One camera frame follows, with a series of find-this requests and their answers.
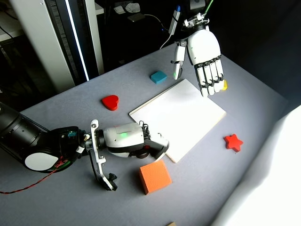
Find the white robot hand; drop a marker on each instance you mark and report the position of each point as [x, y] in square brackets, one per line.
[122, 139]
[203, 47]

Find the orange black utility knife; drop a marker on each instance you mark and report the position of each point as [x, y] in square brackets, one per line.
[142, 155]

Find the grey usb adapter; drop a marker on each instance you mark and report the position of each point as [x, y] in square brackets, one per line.
[174, 22]

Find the red heart block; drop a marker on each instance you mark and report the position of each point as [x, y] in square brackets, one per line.
[110, 102]

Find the yellow block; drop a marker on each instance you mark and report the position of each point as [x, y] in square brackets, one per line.
[225, 85]

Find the orange foam block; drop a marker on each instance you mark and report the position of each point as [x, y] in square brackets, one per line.
[155, 176]

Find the blue block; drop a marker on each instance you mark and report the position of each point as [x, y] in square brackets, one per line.
[158, 77]

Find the white paper pad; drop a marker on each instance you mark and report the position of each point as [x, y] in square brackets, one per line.
[188, 117]

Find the grey flat box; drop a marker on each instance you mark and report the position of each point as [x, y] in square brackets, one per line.
[136, 17]

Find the white crumpled cloth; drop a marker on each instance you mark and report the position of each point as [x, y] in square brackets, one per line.
[132, 7]

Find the grey table cloth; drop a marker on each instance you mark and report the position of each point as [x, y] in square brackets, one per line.
[70, 207]

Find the brown wooden block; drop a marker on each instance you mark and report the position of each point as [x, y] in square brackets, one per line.
[171, 223]

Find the red star block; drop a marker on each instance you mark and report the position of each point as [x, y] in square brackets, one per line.
[233, 142]

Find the white black cabinet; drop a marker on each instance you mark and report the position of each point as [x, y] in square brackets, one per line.
[40, 35]

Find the black wrist camera white bracket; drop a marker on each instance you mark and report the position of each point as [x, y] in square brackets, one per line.
[92, 133]

